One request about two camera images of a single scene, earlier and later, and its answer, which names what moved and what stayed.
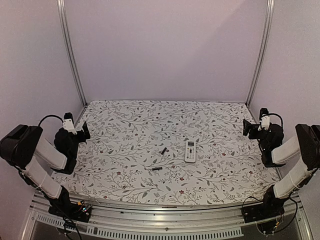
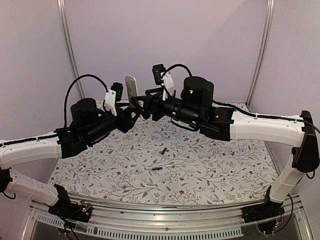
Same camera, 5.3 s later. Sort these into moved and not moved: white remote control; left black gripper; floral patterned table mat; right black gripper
Moved: right black gripper; left black gripper; white remote control
Not moved: floral patterned table mat
